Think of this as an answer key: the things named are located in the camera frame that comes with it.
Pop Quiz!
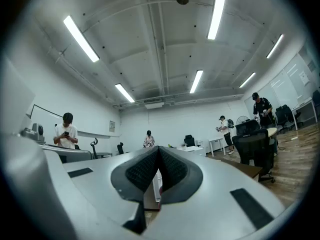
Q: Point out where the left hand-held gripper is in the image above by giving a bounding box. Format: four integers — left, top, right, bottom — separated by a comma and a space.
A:
21, 122, 94, 164

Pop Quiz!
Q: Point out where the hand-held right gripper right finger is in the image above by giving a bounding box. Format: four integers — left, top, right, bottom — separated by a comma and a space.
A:
142, 145, 286, 240

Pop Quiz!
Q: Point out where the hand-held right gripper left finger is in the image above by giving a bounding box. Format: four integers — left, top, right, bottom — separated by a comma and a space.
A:
43, 145, 161, 240

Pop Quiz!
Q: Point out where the white desk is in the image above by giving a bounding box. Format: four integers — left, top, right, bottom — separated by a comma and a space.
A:
208, 136, 227, 158
291, 96, 319, 131

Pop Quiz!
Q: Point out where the ceiling light tube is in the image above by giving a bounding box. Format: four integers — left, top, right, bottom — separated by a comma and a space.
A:
266, 33, 284, 59
63, 15, 100, 63
206, 0, 228, 40
189, 69, 204, 94
114, 83, 136, 103
238, 71, 257, 89

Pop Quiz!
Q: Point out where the black standing fan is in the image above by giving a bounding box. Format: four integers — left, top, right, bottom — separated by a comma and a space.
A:
236, 115, 251, 128

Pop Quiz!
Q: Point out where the round light wood table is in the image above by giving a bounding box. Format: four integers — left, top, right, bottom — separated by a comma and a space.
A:
267, 127, 279, 145

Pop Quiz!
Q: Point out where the ceiling air conditioner vent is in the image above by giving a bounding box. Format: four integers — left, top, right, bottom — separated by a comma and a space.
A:
143, 97, 165, 110

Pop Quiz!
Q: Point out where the glass writing board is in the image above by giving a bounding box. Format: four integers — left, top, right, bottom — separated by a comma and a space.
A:
243, 53, 313, 110

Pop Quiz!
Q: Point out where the wall whiteboard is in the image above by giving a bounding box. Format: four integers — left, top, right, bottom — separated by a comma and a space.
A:
30, 104, 65, 135

